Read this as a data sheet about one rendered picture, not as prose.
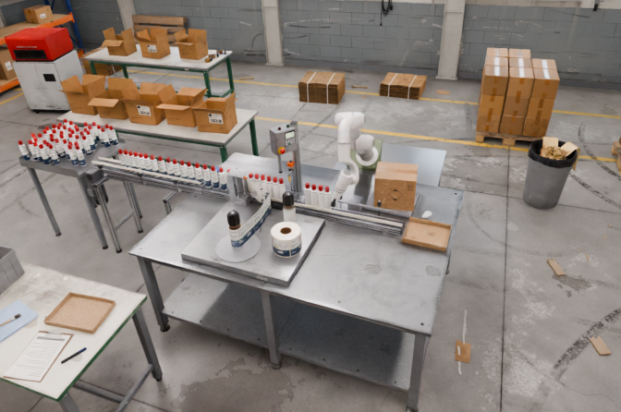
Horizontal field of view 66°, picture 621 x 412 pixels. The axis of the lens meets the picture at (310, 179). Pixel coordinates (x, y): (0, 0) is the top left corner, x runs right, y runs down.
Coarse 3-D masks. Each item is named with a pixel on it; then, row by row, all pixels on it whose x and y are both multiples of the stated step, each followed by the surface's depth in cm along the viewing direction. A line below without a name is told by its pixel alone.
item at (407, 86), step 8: (384, 80) 758; (392, 80) 756; (400, 80) 755; (408, 80) 753; (416, 80) 752; (424, 80) 752; (384, 88) 749; (392, 88) 745; (400, 88) 740; (408, 88) 732; (416, 88) 729; (424, 88) 771; (392, 96) 752; (400, 96) 746; (408, 96) 741; (416, 96) 736
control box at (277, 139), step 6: (282, 126) 346; (270, 132) 344; (276, 132) 338; (282, 132) 339; (270, 138) 347; (276, 138) 339; (282, 138) 341; (294, 138) 348; (276, 144) 342; (282, 144) 344; (294, 144) 350; (276, 150) 344; (288, 150) 350; (294, 150) 353
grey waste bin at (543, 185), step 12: (528, 168) 485; (540, 168) 467; (552, 168) 460; (564, 168) 459; (528, 180) 489; (540, 180) 474; (552, 180) 468; (564, 180) 470; (528, 192) 493; (540, 192) 480; (552, 192) 476; (540, 204) 487; (552, 204) 487
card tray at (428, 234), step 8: (408, 224) 345; (416, 224) 344; (424, 224) 344; (432, 224) 343; (440, 224) 341; (448, 224) 338; (408, 232) 338; (416, 232) 337; (424, 232) 337; (432, 232) 336; (440, 232) 336; (448, 232) 336; (408, 240) 326; (416, 240) 330; (424, 240) 329; (432, 240) 329; (440, 240) 329; (432, 248) 322; (440, 248) 320
